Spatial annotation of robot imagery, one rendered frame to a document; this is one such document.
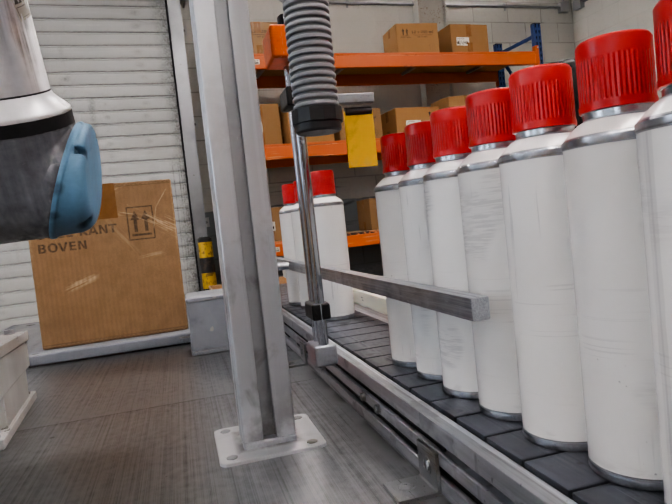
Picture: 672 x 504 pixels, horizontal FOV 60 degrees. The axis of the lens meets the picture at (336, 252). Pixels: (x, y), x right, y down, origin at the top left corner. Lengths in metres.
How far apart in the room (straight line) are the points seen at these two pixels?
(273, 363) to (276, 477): 0.09
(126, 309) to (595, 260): 0.90
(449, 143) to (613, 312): 0.19
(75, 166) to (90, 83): 4.41
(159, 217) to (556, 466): 0.87
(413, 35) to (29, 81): 4.49
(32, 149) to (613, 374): 0.54
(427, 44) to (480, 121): 4.67
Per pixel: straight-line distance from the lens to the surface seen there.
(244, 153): 0.50
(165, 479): 0.50
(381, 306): 0.73
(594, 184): 0.29
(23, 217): 0.66
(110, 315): 1.09
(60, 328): 1.11
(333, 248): 0.79
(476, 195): 0.37
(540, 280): 0.33
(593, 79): 0.30
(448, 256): 0.42
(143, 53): 5.11
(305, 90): 0.40
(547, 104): 0.34
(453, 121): 0.43
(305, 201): 0.54
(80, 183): 0.64
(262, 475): 0.48
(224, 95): 0.51
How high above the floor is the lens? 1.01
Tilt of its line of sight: 3 degrees down
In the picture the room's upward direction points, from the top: 6 degrees counter-clockwise
